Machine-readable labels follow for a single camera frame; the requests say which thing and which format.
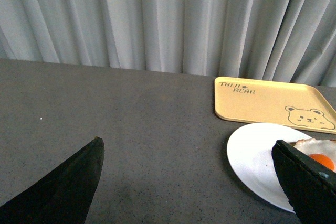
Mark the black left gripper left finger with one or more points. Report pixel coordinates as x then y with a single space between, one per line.
62 196

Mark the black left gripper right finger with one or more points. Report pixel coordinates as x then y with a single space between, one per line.
308 185

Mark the white round plate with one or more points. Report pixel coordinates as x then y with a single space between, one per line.
249 154

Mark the fried egg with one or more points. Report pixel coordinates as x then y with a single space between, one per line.
322 151

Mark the yellow bear tray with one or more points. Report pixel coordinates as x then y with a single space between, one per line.
298 106

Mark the grey curtain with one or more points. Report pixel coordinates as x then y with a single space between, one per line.
278 40

